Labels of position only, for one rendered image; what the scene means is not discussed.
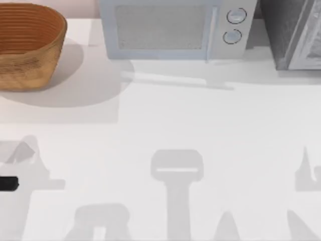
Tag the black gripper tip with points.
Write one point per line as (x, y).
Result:
(8, 183)

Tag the pale microwave oven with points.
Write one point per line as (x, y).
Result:
(240, 50)

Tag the round microwave knob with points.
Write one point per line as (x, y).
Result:
(232, 36)
(236, 15)

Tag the grey cabinet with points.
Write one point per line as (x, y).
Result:
(281, 32)

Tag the microwave oven door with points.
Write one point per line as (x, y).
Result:
(160, 27)

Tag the brown woven basket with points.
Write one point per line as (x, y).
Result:
(30, 62)

